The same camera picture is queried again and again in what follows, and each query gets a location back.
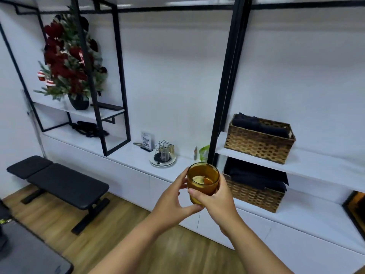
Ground person's right hand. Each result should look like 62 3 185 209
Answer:
187 174 243 238

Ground person's left hand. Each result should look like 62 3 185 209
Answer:
148 167 205 230

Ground amber glass cup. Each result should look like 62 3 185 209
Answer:
187 162 221 205

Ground person's left forearm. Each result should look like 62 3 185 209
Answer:
88 217 183 274

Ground person's right forearm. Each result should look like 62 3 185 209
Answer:
219 216 295 274

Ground lemon slice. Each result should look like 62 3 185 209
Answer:
192 175 214 186

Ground green packet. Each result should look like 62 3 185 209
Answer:
199 145 211 163

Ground white round tray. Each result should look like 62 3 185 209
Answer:
149 153 177 168

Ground brown wicker basket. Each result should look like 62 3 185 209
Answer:
224 113 296 165
222 173 286 214

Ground folded dark towels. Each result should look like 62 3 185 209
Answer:
232 112 291 139
224 157 290 193

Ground metal cup rack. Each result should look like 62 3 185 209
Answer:
152 140 175 165

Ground white sign stand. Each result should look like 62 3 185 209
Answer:
140 131 154 152

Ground long white low cabinet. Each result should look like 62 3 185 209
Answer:
41 125 365 274

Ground long white shelf board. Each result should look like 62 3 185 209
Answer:
215 131 365 194

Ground black workout bench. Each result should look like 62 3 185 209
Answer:
6 155 110 236

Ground small white shelf board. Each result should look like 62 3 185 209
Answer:
31 99 126 123

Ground black round vase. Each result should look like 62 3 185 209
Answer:
67 93 90 111

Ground black framed box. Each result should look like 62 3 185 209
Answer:
342 190 365 235

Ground black padded seat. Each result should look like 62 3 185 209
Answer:
0 199 75 274

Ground grey metal pole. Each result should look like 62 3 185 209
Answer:
22 90 47 158

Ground red flower green arrangement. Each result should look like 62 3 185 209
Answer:
34 8 108 101

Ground black metal post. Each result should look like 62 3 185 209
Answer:
207 0 253 166

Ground black straps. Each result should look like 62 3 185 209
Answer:
71 120 110 138

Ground black metal shelf frame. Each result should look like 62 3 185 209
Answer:
0 0 132 157

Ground black metal rail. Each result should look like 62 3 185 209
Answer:
116 0 365 13

